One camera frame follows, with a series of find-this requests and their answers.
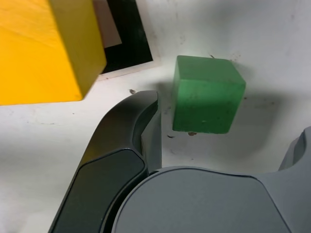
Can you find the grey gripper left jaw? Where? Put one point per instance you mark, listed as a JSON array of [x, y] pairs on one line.
[[114, 136]]

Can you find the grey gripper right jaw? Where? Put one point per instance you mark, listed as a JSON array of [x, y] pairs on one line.
[[267, 199]]

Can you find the green cube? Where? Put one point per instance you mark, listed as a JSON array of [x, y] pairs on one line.
[[206, 102]]

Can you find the yellow cube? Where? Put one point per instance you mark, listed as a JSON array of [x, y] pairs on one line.
[[36, 48]]

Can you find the black tape square outline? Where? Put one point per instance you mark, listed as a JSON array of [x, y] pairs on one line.
[[131, 36]]

